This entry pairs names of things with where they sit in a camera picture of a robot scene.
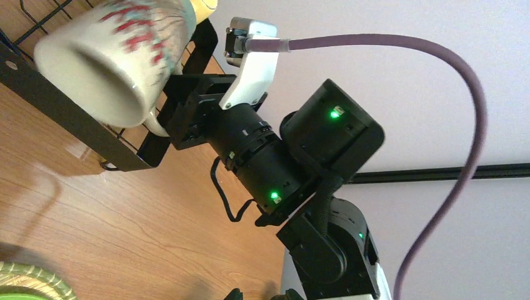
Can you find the green plate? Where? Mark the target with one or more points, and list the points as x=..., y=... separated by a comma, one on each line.
x=20, y=296

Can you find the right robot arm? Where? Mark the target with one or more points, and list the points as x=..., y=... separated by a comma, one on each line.
x=292, y=175

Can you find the black wire dish rack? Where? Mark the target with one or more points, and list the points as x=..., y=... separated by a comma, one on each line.
x=25, y=23

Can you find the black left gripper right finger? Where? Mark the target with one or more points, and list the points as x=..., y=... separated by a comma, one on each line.
x=289, y=294

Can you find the yellow ceramic mug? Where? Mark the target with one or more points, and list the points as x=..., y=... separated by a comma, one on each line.
x=203, y=9

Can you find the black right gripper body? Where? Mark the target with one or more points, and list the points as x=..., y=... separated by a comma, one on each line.
x=199, y=119

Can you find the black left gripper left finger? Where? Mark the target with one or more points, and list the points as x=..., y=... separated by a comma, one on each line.
x=235, y=294

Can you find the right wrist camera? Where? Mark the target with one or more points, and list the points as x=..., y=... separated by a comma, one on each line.
x=256, y=69

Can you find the striped plate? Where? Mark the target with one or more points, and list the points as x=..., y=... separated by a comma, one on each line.
x=30, y=279

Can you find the tall patterned ceramic cup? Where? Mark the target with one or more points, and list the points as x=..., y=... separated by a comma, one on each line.
x=114, y=60

